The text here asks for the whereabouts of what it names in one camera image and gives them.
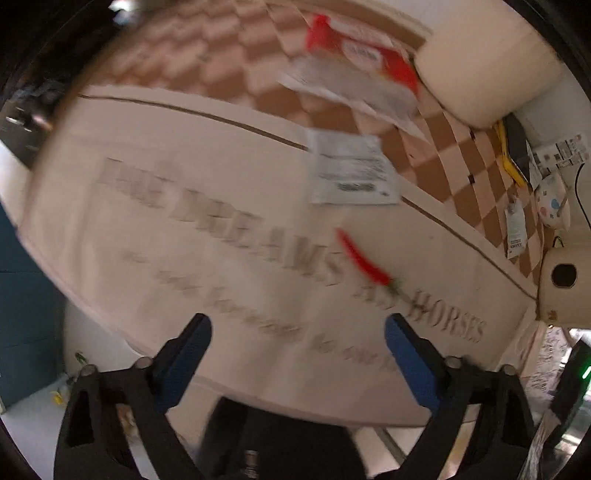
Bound white scribbled cloth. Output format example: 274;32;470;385
524;323;578;409

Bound white paper receipt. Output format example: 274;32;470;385
307;129;402;206

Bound white paper tag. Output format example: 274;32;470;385
505;198;527;259

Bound yellow and black pouch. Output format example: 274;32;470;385
496;113;533;188

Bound white labelled box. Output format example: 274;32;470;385
531;131;591;174

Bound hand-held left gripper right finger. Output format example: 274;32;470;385
385;313;537;480

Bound red chili pepper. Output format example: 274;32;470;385
336;228;416;306

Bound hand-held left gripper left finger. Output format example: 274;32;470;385
53;313;213;480

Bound red snack packet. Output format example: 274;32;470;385
305;14;423;100

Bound cream box with hole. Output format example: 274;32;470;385
536;240;591;326

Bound brown checkered bed sheet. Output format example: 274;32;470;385
92;0;555;287

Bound white crumpled paper wrapper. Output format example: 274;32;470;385
277;55;430;139

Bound cream lettered blanket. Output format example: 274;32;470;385
21;85;539;428

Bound dark metal object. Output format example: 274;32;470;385
0;78;61;167

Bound cream pillow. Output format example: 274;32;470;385
416;0;566;130

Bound polka-dot white cup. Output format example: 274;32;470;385
534;173;571;229

